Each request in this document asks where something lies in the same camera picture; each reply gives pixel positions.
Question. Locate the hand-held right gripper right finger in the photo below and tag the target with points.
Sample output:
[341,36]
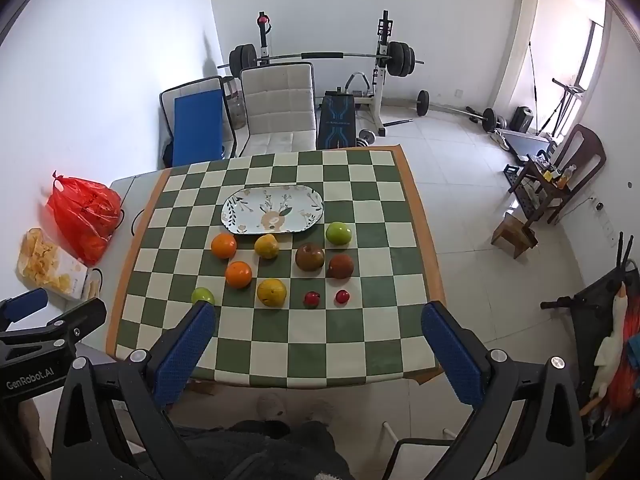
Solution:
[452,355]

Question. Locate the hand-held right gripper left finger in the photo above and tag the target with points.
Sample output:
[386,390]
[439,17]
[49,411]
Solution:
[187,355]

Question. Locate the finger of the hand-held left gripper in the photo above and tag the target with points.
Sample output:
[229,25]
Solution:
[25,305]
[85,316]

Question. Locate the green apple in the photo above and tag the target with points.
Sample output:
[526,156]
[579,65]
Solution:
[338,233]
[202,294]

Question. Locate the small orange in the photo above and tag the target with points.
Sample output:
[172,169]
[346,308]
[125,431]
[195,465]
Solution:
[238,274]
[223,246]

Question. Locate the large yellow orange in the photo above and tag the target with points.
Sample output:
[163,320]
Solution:
[271,292]

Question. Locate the yellow pear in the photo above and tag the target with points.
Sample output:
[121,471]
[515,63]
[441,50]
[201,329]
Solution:
[266,246]

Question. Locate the dark red orange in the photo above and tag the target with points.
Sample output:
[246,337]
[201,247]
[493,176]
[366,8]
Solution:
[340,266]

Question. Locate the red-brown apple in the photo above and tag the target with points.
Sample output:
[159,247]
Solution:
[309,257]

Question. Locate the floral oval plate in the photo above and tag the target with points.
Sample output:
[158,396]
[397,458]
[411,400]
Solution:
[272,210]

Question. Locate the chips snack bag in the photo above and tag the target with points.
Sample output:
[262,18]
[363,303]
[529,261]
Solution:
[47,262]

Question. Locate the red plastic bag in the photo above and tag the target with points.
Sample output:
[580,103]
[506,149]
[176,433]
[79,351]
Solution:
[82,215]

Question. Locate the person's dark fuzzy clothing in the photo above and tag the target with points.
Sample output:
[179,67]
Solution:
[265,452]

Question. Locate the red cherry tomato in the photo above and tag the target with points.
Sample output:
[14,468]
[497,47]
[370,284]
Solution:
[311,299]
[342,296]

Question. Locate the small wooden stool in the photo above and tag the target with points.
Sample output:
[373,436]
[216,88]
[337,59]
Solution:
[512,232]

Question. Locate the white goose plush toy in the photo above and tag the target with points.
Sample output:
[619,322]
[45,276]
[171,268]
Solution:
[612,345]

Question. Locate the orange fabric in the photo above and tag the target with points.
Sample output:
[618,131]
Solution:
[631,380]

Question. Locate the black perforated rack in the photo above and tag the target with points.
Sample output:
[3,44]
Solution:
[515,172]

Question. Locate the black router antennas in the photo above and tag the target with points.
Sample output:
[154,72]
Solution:
[624,252]

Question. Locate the white sneaker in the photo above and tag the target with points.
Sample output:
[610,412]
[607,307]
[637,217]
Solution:
[501,140]

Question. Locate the treadmill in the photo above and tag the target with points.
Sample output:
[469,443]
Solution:
[525,144]

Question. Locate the chair with blue cushion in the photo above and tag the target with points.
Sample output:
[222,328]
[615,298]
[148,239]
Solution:
[197,120]

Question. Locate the small chrome dumbbell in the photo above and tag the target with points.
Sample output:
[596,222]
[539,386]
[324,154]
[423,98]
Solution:
[366,138]

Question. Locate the short black bar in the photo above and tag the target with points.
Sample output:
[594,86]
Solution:
[399,122]

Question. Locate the dark wooden chair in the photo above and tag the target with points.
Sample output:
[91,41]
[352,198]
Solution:
[585,155]

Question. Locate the black speaker box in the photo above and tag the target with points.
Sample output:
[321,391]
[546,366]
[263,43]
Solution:
[524,119]

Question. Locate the floor barbell with black plates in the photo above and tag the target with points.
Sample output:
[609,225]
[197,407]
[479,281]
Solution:
[423,102]

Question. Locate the black and blue sit-up bench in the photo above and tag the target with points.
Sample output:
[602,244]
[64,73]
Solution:
[336,120]

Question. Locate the white padded chair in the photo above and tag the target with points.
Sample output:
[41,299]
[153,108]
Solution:
[277,105]

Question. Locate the white squat rack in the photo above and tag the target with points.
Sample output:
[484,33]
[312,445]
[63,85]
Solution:
[380,90]

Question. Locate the black and red pole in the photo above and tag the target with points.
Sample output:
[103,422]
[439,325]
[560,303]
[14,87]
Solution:
[534,85]

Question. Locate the black metal frame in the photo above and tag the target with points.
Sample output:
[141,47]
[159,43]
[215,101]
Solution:
[400,452]

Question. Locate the white wall socket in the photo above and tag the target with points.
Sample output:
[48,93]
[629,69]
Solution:
[606,222]

